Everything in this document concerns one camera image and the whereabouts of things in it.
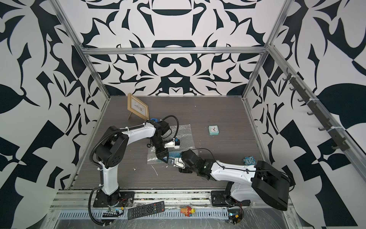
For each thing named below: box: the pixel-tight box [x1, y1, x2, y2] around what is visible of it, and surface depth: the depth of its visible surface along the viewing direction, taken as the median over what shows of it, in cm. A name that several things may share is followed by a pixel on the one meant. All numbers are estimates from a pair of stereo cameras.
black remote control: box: [127, 200, 165, 220], surface depth 71 cm
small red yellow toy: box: [180, 206, 196, 218], surface depth 70 cm
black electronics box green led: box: [227, 208, 244, 225], surface depth 73 cm
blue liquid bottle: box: [168, 150, 182, 158], surface depth 85 cm
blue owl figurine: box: [243, 156, 257, 166], surface depth 88 cm
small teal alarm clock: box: [208, 124, 220, 136], surface depth 101 cm
